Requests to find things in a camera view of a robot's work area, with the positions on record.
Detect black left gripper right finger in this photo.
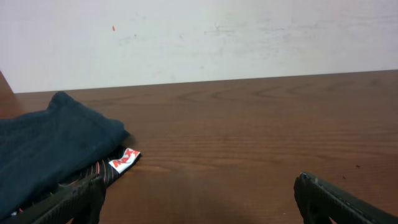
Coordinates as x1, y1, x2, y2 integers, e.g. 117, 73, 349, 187
294, 172, 397, 224

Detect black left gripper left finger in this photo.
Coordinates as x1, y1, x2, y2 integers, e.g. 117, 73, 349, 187
1, 174, 106, 224

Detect folded navy shorts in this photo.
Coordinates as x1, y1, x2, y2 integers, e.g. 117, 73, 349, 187
1, 91, 129, 219

